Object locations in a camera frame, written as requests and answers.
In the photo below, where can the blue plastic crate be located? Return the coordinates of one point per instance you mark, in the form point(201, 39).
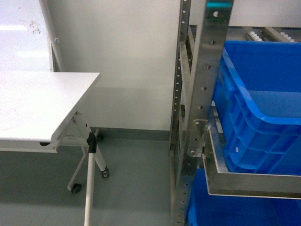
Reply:
point(211, 210)
point(258, 101)

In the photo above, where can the lower blue plastic crate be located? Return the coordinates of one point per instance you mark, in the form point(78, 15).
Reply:
point(211, 210)

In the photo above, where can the white folding table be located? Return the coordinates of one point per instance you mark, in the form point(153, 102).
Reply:
point(41, 111)

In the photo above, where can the white curved whiteboard panel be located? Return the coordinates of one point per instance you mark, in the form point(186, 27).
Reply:
point(28, 41)

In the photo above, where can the stainless steel rack frame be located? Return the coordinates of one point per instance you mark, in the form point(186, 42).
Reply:
point(197, 139)

